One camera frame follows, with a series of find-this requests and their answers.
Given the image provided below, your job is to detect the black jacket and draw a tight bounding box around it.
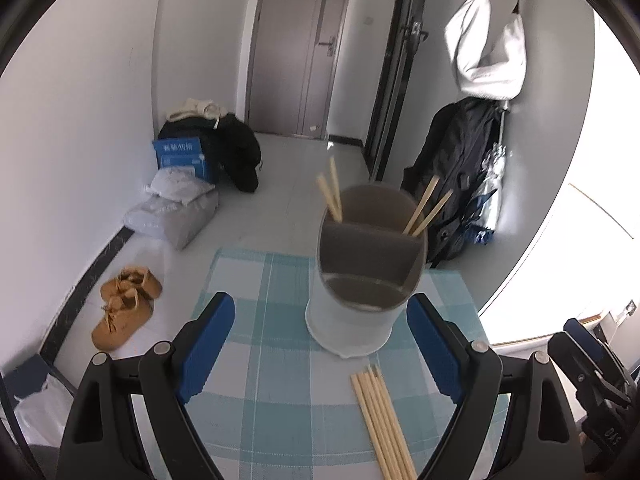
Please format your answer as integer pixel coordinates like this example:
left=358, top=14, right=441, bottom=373
left=159, top=112, right=263, bottom=193

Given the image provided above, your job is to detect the dark blue board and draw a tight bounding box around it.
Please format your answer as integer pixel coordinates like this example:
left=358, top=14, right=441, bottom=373
left=0, top=355, right=56, bottom=401

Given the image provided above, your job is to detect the white hanging bag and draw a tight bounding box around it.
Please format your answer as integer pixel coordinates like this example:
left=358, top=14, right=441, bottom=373
left=444, top=0, right=528, bottom=101

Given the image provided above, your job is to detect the white plastic bag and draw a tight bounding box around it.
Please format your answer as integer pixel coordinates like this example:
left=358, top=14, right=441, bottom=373
left=12, top=375, right=70, bottom=450

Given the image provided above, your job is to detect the light wooden chopstick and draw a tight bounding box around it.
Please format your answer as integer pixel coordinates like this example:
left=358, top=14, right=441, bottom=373
left=367, top=365, right=412, bottom=480
left=358, top=371, right=405, bottom=480
left=316, top=175, right=340, bottom=222
left=402, top=175, right=441, bottom=236
left=350, top=374, right=397, bottom=480
left=375, top=367, right=419, bottom=480
left=328, top=156, right=345, bottom=223
left=411, top=189, right=455, bottom=238

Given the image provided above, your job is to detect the beige cloth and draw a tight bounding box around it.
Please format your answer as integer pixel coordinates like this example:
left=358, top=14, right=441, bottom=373
left=166, top=98, right=233, bottom=131

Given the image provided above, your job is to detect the black door frame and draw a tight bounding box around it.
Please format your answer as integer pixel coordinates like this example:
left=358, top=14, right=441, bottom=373
left=364, top=0, right=432, bottom=182

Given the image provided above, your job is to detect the grey door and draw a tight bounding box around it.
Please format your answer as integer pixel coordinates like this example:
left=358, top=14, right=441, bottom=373
left=245, top=0, right=357, bottom=140

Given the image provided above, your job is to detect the teal checked placemat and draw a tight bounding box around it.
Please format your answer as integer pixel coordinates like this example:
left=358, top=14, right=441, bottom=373
left=177, top=246, right=511, bottom=480

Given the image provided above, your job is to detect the brown shoe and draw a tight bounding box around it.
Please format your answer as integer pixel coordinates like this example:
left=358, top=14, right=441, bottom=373
left=91, top=292, right=152, bottom=352
left=100, top=266, right=163, bottom=306

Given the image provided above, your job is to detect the white parcel bag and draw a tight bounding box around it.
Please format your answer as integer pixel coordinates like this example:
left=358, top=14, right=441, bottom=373
left=145, top=167, right=217, bottom=206

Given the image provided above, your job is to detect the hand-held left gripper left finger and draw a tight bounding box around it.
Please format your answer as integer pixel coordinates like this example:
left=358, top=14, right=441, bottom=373
left=59, top=291, right=236, bottom=480

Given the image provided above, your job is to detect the black backpack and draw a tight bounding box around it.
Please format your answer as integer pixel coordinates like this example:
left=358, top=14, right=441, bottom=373
left=400, top=97, right=506, bottom=268

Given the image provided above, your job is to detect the silver blue folded umbrella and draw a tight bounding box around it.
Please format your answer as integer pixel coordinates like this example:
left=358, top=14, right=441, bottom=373
left=467, top=105, right=512, bottom=246

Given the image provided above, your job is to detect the grey parcel bag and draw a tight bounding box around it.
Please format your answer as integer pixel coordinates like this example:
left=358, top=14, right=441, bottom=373
left=123, top=191, right=220, bottom=251

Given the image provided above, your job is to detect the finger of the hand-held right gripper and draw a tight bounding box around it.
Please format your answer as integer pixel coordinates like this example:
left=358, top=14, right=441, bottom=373
left=547, top=331, right=633, bottom=411
left=564, top=317, right=640, bottom=386

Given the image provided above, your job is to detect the blue cardboard box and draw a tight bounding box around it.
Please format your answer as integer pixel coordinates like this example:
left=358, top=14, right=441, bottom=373
left=152, top=136, right=217, bottom=183

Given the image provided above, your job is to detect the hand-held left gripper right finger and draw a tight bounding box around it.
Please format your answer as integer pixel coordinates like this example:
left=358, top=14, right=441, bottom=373
left=406, top=292, right=586, bottom=480

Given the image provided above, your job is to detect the white utensil holder grey inside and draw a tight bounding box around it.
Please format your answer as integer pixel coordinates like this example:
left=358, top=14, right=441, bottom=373
left=305, top=184, right=429, bottom=359

